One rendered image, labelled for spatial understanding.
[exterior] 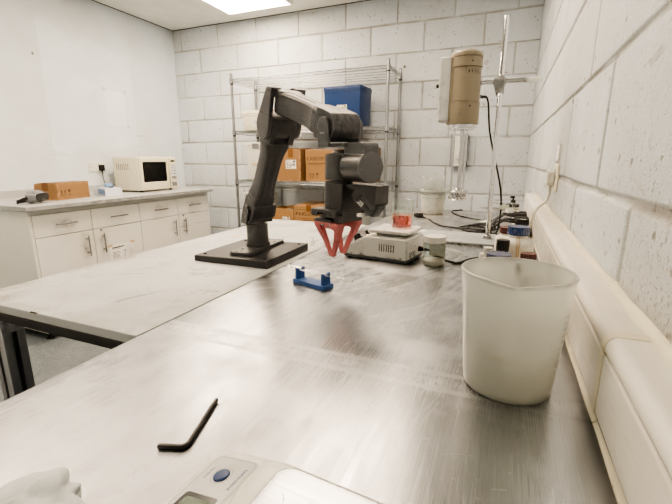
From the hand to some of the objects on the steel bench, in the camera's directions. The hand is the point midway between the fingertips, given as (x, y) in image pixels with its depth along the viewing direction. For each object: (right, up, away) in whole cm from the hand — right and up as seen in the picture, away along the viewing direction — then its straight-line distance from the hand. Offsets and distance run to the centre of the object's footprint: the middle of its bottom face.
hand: (337, 250), depth 83 cm
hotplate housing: (+14, -2, +33) cm, 36 cm away
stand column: (+52, +4, +55) cm, 76 cm away
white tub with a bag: (+50, +20, +125) cm, 136 cm away
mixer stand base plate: (+41, +5, +60) cm, 73 cm away
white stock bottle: (+41, -7, +10) cm, 43 cm away
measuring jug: (+22, -17, -31) cm, 42 cm away
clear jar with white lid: (+26, -4, +24) cm, 36 cm away
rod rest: (-6, -8, +7) cm, 12 cm away
